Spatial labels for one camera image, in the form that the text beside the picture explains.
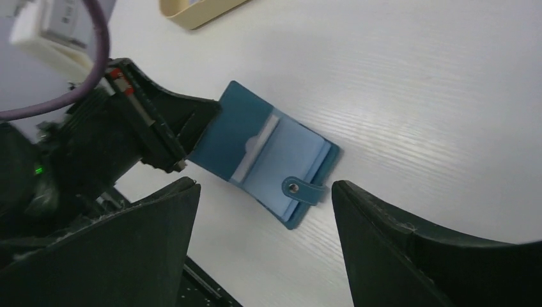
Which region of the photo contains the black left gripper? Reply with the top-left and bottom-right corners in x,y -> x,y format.
1,58 -> 221,237

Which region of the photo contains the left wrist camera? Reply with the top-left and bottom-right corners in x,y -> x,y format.
9,1 -> 96,83

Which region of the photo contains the blue card holder wallet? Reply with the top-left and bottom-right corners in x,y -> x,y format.
189,81 -> 341,230

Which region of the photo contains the beige oval tray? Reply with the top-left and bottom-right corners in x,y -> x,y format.
159,0 -> 247,30

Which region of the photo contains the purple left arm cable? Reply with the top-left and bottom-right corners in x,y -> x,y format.
0,0 -> 111,122

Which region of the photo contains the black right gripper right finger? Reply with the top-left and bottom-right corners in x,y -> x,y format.
332,180 -> 541,306

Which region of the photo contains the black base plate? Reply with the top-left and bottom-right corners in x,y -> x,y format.
176,256 -> 242,307

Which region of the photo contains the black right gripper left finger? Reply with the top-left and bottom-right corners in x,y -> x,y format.
1,177 -> 201,306

